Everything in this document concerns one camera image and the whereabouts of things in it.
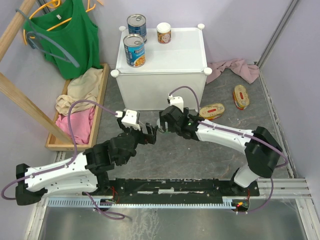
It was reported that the oval gold tin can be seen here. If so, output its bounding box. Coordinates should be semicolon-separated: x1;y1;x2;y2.
199;103;225;120
232;84;250;110

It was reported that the blue can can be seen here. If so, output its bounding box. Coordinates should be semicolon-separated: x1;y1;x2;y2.
123;33;146;68
127;14;147;43

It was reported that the orange can white lid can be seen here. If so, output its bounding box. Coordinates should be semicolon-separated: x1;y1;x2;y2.
156;22;172;44

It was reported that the green can white lid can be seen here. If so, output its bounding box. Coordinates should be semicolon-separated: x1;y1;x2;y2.
156;118;167;134

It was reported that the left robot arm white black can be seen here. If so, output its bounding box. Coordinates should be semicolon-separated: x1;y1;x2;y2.
16;118;158;182

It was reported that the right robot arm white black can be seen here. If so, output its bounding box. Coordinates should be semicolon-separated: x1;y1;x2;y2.
157;105;283;196

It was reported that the white cube cabinet counter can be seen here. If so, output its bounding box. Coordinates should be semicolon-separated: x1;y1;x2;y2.
111;27;212;111

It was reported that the pink cloth in tray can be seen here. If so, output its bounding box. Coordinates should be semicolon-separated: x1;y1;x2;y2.
55;107;95;145

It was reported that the beige cloth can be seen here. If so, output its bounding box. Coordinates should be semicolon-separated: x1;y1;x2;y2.
55;67;103;116

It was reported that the mauve cloth on floor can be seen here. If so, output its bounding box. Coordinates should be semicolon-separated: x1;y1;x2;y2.
206;58;260;84

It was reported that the wooden tray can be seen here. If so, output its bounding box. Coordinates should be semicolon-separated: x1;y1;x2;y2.
45;63;110;152

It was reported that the grey blue clothes hanger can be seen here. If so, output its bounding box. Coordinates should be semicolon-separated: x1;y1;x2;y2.
14;8;81;68

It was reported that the green tank top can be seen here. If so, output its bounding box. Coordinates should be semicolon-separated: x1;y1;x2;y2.
34;14;102;79

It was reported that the wooden rack pole lower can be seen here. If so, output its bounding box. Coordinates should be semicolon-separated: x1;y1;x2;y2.
0;73;72;144

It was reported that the wooden rack pole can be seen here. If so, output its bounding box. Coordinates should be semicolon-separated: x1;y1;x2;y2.
0;0;36;60
0;73;72;144

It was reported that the orange clothes hanger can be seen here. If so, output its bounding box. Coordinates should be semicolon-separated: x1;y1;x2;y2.
23;0;96;45

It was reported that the wooden rack pole upper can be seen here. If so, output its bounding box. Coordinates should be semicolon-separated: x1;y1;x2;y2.
0;0;36;60

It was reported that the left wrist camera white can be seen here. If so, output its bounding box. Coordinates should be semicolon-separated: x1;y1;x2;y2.
115;109;141;131

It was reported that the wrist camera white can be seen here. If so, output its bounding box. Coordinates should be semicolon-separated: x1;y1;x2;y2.
167;94;184;111
115;109;141;131

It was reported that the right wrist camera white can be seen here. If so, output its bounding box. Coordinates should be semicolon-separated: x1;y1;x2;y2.
167;94;184;111

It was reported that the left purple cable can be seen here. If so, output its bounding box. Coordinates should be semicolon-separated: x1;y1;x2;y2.
1;99;133;221

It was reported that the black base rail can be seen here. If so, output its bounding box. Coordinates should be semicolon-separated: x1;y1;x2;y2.
89;178;260;204

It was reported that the white cable duct comb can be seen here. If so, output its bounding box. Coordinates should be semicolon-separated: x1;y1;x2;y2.
47;197;236;210

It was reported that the aluminium floor rail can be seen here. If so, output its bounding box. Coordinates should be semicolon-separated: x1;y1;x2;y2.
34;177;313;201

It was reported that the aluminium frame post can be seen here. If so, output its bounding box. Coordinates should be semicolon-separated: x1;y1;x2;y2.
257;0;301;69

